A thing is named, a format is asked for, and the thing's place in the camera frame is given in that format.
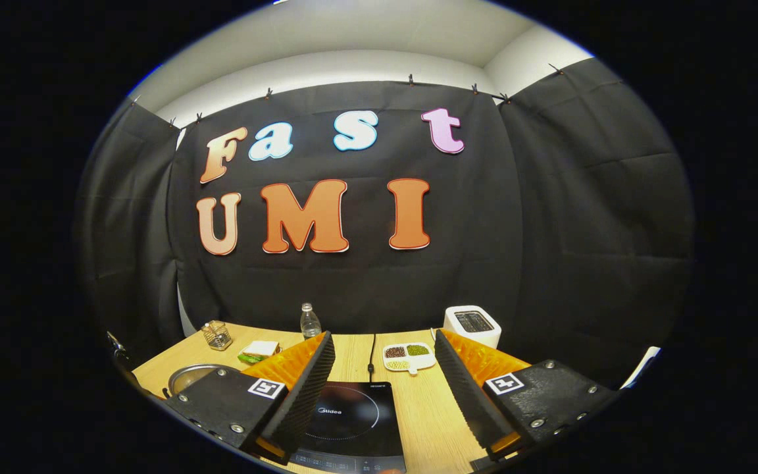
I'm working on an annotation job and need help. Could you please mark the sandwich with lettuce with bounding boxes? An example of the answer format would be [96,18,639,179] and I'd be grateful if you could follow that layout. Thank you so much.
[238,340,281,364]

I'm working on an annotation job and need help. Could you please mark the steel pot with black handles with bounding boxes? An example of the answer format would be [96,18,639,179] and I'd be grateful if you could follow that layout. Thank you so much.
[163,363,243,400]

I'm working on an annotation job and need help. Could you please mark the row of small cloth clips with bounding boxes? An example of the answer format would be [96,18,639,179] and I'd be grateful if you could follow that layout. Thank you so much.
[130,64,561,127]

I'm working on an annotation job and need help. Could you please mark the metal wire utensil holder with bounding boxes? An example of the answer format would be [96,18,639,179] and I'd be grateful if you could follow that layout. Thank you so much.
[201,321,233,351]

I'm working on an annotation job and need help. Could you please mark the clear plastic water bottle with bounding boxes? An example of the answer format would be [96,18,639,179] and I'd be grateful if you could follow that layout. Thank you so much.
[300,303,322,340]

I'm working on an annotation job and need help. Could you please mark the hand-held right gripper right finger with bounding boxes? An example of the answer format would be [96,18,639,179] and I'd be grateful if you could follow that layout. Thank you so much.
[433,329,618,461]

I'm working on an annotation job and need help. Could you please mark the black backdrop cloth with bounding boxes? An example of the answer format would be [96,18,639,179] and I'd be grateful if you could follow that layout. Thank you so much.
[75,56,695,389]

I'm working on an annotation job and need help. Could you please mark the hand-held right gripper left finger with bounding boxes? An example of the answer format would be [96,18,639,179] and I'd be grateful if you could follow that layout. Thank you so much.
[163,331,337,465]

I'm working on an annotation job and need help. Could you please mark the black induction cooktop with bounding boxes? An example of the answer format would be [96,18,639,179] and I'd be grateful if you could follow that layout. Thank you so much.
[287,381,407,474]

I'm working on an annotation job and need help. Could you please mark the white divided dish of beans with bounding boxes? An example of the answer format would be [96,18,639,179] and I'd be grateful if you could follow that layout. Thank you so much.
[382,342,437,376]

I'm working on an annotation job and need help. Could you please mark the white flat object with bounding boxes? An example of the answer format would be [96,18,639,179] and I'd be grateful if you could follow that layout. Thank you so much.
[621,346,661,390]

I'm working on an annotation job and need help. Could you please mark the white toaster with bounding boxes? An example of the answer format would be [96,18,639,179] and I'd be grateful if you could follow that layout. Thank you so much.
[443,305,502,350]

